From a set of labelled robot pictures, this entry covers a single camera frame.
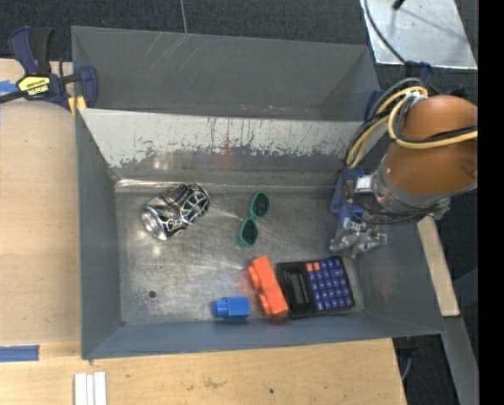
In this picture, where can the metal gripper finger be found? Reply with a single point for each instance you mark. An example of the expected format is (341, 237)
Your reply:
(343, 239)
(370, 241)

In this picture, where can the black calculator with blue keys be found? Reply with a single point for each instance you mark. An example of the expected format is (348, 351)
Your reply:
(319, 287)

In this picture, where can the orange toy block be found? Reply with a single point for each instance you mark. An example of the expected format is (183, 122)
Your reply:
(268, 287)

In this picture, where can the green sunglasses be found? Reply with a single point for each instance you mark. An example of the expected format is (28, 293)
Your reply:
(249, 231)

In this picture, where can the blue toy block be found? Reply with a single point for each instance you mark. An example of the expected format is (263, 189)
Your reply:
(232, 307)

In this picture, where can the crushed silver and black can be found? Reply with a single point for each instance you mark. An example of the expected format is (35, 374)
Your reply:
(175, 211)

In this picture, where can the grey metal bin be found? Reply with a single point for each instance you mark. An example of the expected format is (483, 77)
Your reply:
(201, 78)

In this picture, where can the pale wood board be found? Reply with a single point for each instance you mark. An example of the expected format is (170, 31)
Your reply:
(36, 226)

